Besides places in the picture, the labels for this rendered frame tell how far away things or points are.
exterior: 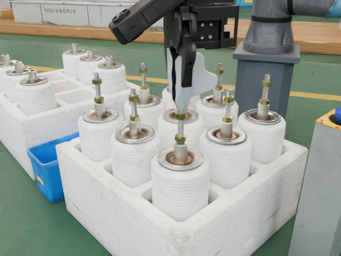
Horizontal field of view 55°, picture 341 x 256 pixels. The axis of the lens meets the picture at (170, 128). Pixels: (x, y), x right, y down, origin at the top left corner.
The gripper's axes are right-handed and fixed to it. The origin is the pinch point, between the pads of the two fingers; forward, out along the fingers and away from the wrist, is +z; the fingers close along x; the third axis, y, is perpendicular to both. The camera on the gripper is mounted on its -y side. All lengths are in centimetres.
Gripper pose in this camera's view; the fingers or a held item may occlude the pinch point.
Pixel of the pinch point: (176, 103)
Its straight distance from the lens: 49.3
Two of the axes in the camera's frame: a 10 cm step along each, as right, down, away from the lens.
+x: -3.0, -4.2, 8.6
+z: 0.1, 9.0, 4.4
